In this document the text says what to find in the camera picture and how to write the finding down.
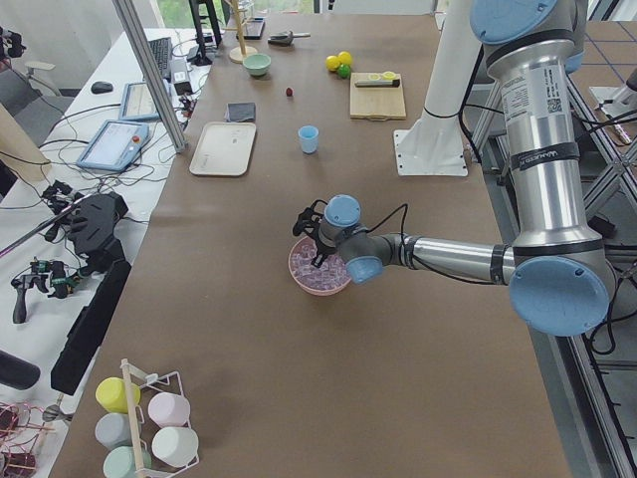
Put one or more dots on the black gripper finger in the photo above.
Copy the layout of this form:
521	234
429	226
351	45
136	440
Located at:
319	258
309	219

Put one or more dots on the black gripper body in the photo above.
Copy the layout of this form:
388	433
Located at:
325	247

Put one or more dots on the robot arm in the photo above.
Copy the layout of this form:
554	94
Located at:
559	279

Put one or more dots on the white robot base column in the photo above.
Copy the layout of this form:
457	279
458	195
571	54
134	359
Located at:
433	146

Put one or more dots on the pile of ice cubes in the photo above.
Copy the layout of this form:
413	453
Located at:
323	274

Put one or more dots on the light blue cup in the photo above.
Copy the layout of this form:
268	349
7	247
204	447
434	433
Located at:
309	138

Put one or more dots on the steel ice scoop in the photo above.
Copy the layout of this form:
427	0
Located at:
286	38

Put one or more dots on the pink cup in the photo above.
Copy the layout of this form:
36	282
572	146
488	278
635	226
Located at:
169	409

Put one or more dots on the white cup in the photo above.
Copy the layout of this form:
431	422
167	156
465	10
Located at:
175	446

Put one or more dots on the yellow cup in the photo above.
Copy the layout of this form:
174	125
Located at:
110	395

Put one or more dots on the grey cup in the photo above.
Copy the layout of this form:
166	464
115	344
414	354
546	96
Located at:
112	431

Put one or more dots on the mint cup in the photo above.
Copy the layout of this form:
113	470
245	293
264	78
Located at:
120	463

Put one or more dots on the pink bowl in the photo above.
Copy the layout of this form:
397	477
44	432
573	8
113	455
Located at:
318	286

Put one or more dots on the cream rabbit tray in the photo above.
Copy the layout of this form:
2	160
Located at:
223	149

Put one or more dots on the grey folded cloth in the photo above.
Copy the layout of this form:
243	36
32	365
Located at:
240	112

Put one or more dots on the wooden cutting board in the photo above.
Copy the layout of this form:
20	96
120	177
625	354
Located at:
376	103

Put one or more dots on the steel muddler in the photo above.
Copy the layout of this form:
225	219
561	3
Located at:
367	84

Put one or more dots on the green lime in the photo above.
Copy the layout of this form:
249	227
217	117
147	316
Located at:
344	71

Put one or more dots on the yellow lemon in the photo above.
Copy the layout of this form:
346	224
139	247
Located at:
345	58
332	63

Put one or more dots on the green bowl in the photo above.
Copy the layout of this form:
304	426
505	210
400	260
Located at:
257	65

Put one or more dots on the wooden mug tree stand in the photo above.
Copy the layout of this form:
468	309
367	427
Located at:
239	54

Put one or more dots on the black tray far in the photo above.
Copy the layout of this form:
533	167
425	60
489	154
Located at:
253	29

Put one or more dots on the teach pendant far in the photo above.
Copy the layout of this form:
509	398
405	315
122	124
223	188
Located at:
137	104

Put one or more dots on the teach pendant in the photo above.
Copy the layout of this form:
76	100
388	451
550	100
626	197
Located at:
137	104
115	146

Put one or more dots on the teach pendant near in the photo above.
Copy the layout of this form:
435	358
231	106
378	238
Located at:
115	146

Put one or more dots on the black keyboard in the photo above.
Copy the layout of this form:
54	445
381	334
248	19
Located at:
161	50

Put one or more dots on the black long box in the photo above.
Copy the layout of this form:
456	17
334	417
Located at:
88	331

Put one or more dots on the black computer mouse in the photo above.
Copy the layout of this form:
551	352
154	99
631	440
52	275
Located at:
101	87

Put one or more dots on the wooden rack dowel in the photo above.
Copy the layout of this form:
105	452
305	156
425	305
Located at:
129	371

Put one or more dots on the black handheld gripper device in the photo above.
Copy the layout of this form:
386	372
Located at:
50	277

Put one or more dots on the white wire cup rack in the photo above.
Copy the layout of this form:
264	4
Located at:
156	383

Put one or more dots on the aluminium frame post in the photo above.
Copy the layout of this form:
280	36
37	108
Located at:
135	34

